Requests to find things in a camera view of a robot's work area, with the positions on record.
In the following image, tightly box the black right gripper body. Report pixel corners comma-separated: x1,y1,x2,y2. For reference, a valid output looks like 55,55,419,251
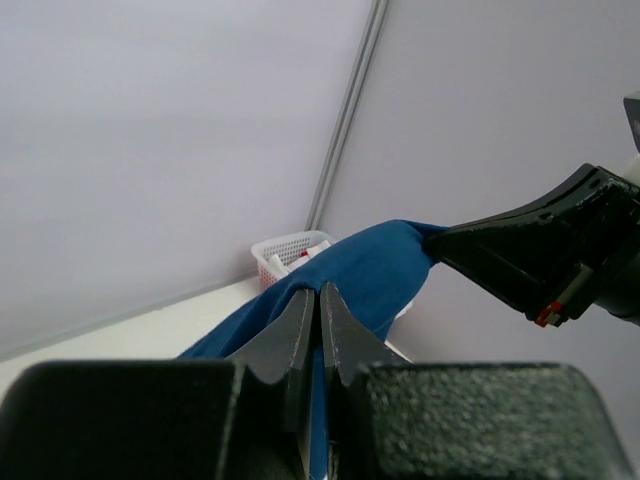
422,164,639,327

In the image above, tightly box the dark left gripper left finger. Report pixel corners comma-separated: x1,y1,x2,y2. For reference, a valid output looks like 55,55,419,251
226,289,316,479

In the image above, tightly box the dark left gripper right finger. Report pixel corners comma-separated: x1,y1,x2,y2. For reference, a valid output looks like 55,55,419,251
319,283,408,479

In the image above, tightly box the blue mickey mouse t-shirt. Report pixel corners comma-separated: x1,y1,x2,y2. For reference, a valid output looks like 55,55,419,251
150,220,437,479

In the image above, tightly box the white t-shirt in basket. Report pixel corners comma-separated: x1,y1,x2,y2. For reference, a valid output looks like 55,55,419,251
268,240,331,277

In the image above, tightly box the white plastic laundry basket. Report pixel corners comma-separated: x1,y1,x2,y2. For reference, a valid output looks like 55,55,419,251
251,230,335,290

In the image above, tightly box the right aluminium frame post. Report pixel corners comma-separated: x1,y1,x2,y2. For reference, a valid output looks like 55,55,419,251
304,0,390,230

